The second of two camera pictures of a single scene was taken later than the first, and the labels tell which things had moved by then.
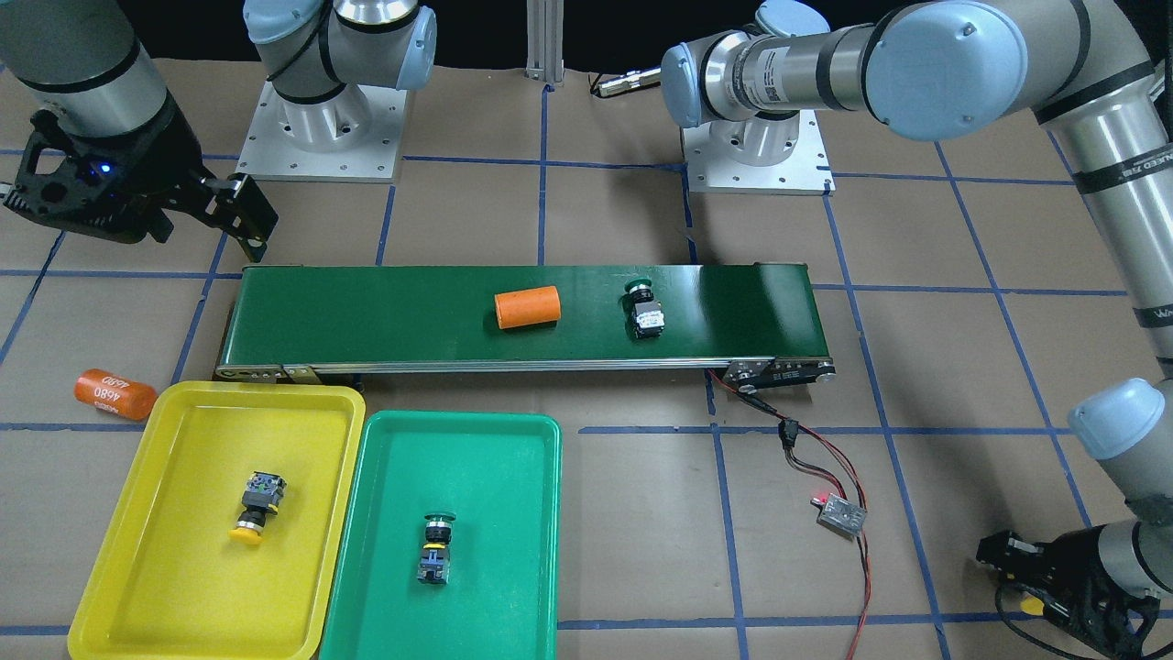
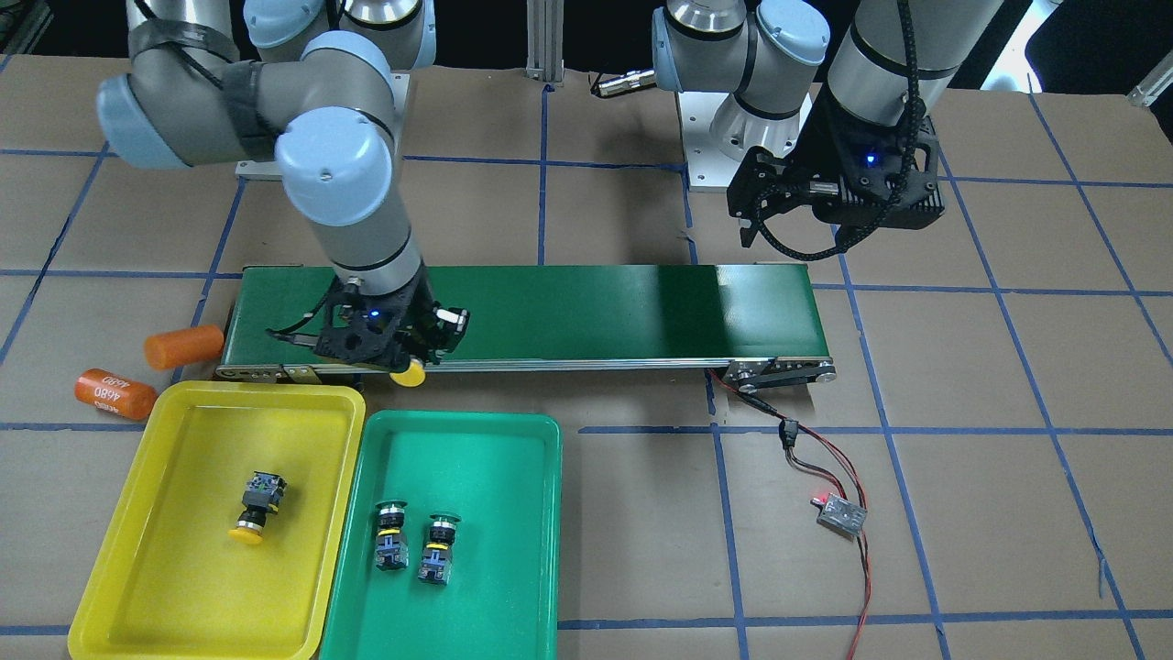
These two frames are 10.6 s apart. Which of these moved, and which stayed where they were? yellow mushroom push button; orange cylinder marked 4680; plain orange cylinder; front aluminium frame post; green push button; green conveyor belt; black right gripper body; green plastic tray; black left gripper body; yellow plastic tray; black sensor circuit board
Moved: black left gripper body; black right gripper body; plain orange cylinder
Stayed: green push button; green plastic tray; orange cylinder marked 4680; black sensor circuit board; yellow mushroom push button; yellow plastic tray; front aluminium frame post; green conveyor belt
